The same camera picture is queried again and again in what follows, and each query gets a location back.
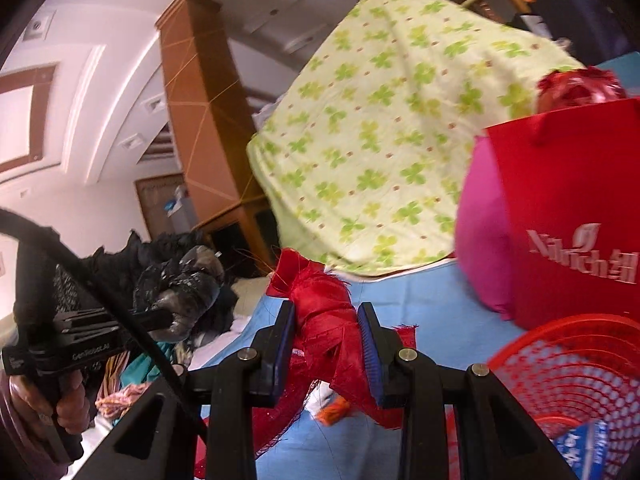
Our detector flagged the brown wooden door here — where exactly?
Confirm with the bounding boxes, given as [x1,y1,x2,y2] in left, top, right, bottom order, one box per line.
[134,174,195,240]

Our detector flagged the red plastic mesh basket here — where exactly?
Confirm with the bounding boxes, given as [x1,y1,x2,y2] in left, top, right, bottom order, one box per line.
[488,314,639,479]

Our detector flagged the black cable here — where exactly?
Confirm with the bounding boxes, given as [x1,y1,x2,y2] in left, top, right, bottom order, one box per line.
[0,207,208,443]

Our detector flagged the red plastic trash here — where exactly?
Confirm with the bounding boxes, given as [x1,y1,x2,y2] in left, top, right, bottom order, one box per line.
[193,247,420,479]

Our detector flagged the light blue blanket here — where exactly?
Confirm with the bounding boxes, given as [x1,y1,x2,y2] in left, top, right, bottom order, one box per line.
[199,52,640,480]

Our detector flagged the red Nilrich shopping bag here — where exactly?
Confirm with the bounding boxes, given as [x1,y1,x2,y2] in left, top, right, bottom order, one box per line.
[488,98,639,330]

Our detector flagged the pink pillow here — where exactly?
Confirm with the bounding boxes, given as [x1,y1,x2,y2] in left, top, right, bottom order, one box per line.
[454,136,514,320]

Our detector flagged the grey black bag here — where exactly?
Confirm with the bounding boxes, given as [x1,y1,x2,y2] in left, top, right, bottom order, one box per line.
[134,245,224,344]

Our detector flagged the green clover patterned quilt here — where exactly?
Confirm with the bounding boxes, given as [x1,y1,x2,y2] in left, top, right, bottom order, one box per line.
[247,0,578,276]

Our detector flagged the red plastic bag behind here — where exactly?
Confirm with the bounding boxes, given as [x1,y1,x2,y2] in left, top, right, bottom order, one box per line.
[537,66,627,114]

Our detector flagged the black clothes pile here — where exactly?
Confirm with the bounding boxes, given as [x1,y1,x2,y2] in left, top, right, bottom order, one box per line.
[15,231,238,339]

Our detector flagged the blue plastic trash in basket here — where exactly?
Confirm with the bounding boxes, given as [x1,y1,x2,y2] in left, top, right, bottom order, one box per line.
[552,420,608,480]

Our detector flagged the person's left hand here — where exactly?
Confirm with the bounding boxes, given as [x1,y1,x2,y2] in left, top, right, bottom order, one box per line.
[8,369,92,441]

